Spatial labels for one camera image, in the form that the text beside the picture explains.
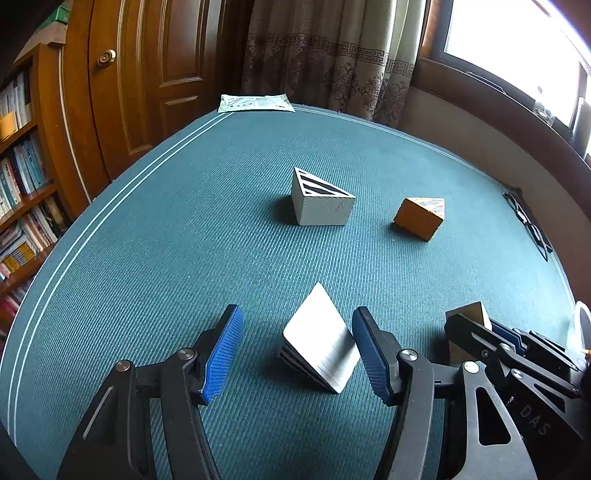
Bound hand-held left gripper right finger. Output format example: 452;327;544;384
352;306;539;480

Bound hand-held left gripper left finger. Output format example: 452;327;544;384
55;304;245;480

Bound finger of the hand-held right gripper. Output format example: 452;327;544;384
444;312;581;398
489;320;588;371

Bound tan wooden wedge block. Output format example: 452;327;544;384
445;301;493;367

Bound grey wedge block striped ends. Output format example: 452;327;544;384
277;282;362;394

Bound clear plastic container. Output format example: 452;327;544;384
574;300;591;352

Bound black eyeglasses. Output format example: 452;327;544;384
502;187;553;262

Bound orange tiger-print wedge block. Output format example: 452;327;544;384
393;197;446;241

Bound teal table mat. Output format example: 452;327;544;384
0;104;591;480

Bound white wedge block black stripes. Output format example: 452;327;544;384
291;167;356;227

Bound dark cylindrical flask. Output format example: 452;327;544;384
570;96;589;148

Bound glass bottle on windowsill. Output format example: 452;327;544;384
532;87;555;125

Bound plastic packet at table edge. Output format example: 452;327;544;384
217;93;296;114

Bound rows of books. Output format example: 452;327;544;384
0;69;72;324

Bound wooden bookshelf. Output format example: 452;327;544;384
0;44;93;337

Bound wooden panelled door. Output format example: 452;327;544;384
62;0;250;185

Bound window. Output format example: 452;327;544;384
434;0;591;162

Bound beige patterned curtain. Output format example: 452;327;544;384
240;0;428;130

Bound cardboard box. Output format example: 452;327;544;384
41;23;70;47

